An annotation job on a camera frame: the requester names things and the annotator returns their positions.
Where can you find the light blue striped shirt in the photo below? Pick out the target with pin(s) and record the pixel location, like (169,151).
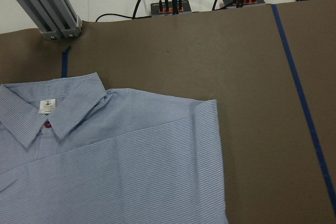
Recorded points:
(75,152)

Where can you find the grey aluminium frame post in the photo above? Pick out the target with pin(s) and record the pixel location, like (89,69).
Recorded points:
(55,18)

